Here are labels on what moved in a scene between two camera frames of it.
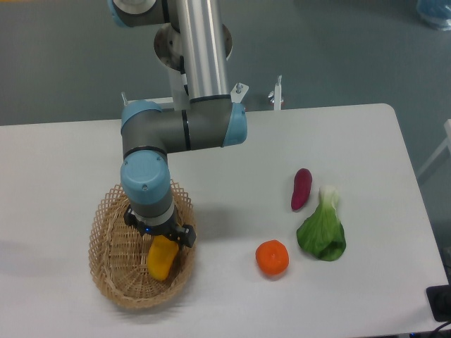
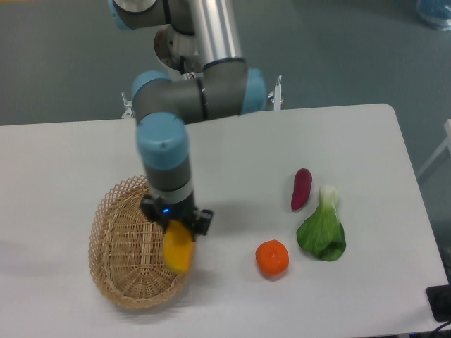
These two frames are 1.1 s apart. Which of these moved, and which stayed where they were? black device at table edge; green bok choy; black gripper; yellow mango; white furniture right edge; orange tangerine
Moved: yellow mango; black gripper
Stayed: orange tangerine; white furniture right edge; black device at table edge; green bok choy
